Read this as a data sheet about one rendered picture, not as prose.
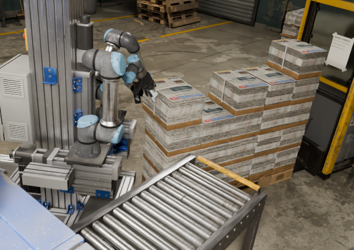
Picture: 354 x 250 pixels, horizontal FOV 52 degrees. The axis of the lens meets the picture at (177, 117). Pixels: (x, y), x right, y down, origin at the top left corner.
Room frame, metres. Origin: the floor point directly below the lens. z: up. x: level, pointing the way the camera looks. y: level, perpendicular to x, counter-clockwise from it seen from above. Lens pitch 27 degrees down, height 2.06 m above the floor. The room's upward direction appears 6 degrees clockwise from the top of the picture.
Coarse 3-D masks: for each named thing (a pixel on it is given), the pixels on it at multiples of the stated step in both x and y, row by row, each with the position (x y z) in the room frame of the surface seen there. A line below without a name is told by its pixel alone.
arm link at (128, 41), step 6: (126, 36) 2.57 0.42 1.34; (132, 36) 2.60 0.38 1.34; (120, 42) 2.56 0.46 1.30; (126, 42) 2.55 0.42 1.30; (132, 42) 2.57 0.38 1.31; (126, 48) 2.58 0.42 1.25; (132, 48) 2.57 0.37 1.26; (138, 48) 2.60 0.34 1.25; (132, 54) 2.61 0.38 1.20; (138, 54) 2.63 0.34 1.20; (144, 66) 2.72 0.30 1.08
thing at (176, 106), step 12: (168, 96) 2.23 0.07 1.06; (180, 96) 2.25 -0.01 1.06; (192, 96) 2.28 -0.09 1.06; (204, 96) 2.33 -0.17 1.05; (168, 108) 2.18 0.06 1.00; (180, 108) 2.23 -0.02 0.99; (192, 108) 2.28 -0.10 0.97; (168, 120) 2.18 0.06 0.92; (180, 120) 2.24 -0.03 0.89; (192, 120) 2.29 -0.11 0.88
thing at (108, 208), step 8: (184, 160) 1.89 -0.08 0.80; (192, 160) 1.92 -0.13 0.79; (168, 168) 1.79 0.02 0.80; (176, 168) 1.80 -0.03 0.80; (152, 176) 1.69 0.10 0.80; (160, 176) 1.70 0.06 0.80; (144, 184) 1.61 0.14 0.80; (152, 184) 1.62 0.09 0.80; (128, 192) 1.53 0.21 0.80; (136, 192) 1.54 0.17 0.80; (120, 200) 1.46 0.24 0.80; (128, 200) 1.47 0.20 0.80; (104, 208) 1.39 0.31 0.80; (112, 208) 1.40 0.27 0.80; (120, 208) 1.43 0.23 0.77; (88, 216) 1.32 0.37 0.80; (96, 216) 1.33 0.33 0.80; (80, 224) 1.27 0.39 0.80; (88, 224) 1.27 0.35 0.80; (104, 224) 1.35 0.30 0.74; (80, 232) 1.23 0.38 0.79
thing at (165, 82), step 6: (162, 78) 2.55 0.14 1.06; (168, 78) 2.56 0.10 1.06; (174, 78) 2.58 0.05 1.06; (180, 78) 2.60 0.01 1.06; (156, 84) 2.42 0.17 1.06; (162, 84) 2.44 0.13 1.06; (168, 84) 2.45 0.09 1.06; (174, 84) 2.47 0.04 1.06; (180, 84) 2.48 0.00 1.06; (144, 96) 2.45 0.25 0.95; (144, 102) 2.44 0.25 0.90; (150, 102) 2.37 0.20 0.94; (150, 108) 2.37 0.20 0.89
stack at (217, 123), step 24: (216, 120) 2.42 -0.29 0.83; (240, 120) 2.55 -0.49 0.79; (264, 120) 2.70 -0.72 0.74; (168, 144) 2.20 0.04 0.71; (192, 144) 2.31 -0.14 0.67; (240, 144) 2.57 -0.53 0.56; (264, 144) 2.74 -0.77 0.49; (144, 168) 2.49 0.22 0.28; (240, 168) 2.60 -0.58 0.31; (264, 168) 2.77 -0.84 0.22
